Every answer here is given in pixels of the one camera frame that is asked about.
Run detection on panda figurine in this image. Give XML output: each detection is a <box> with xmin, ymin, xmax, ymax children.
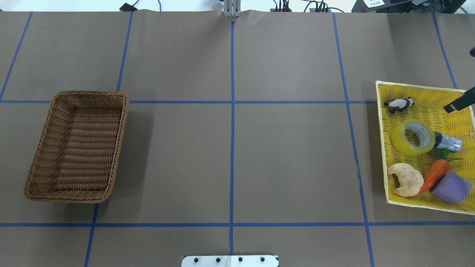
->
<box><xmin>383</xmin><ymin>97</ymin><xmax>415</xmax><ymax>114</ymax></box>

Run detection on small black device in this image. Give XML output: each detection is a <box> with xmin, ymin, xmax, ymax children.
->
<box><xmin>119</xmin><ymin>3</ymin><xmax>138</xmax><ymax>12</ymax></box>

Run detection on brown wicker basket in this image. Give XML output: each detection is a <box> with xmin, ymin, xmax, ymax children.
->
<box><xmin>24</xmin><ymin>90</ymin><xmax>130</xmax><ymax>204</ymax></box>

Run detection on yellow plastic basket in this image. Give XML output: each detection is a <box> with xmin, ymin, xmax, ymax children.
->
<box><xmin>376</xmin><ymin>81</ymin><xmax>475</xmax><ymax>215</ymax></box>

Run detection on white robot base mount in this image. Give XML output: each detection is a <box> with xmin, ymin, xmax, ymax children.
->
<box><xmin>181</xmin><ymin>255</ymin><xmax>280</xmax><ymax>267</ymax></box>

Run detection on croissant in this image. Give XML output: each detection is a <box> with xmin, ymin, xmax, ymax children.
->
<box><xmin>387</xmin><ymin>163</ymin><xmax>424</xmax><ymax>197</ymax></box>

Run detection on purple sponge block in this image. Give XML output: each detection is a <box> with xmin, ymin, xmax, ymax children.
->
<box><xmin>432</xmin><ymin>172</ymin><xmax>473</xmax><ymax>205</ymax></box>

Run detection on toy carrot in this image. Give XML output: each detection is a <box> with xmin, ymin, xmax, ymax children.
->
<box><xmin>419</xmin><ymin>148</ymin><xmax>463</xmax><ymax>193</ymax></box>

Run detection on yellow tape roll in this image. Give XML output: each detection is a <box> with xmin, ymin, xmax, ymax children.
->
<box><xmin>390</xmin><ymin>119</ymin><xmax>436</xmax><ymax>157</ymax></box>

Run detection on aluminium frame post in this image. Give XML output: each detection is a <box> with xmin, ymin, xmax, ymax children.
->
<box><xmin>212</xmin><ymin>0</ymin><xmax>242</xmax><ymax>17</ymax></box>

